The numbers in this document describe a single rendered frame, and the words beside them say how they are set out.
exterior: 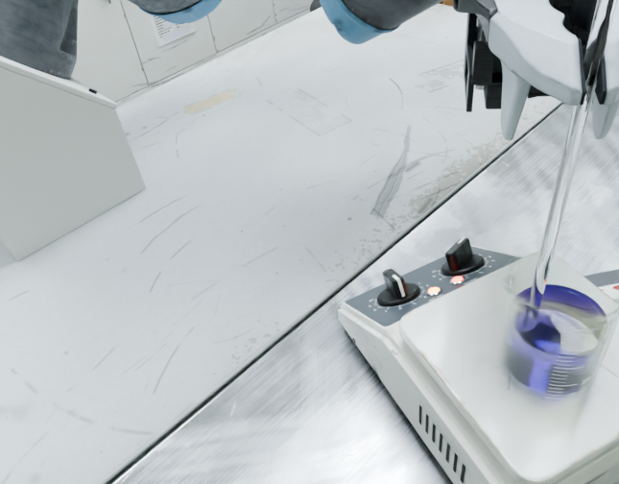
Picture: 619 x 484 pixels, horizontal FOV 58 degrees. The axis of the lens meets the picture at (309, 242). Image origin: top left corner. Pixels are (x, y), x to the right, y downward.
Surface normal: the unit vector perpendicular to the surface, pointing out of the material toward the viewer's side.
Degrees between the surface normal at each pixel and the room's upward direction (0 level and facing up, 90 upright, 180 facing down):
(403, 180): 0
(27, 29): 76
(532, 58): 42
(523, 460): 0
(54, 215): 90
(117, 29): 90
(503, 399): 0
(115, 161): 90
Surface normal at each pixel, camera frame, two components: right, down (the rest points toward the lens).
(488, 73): -0.16, 0.69
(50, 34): 0.92, 0.16
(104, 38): 0.69, 0.42
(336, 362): -0.12, -0.73
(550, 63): -0.67, -0.26
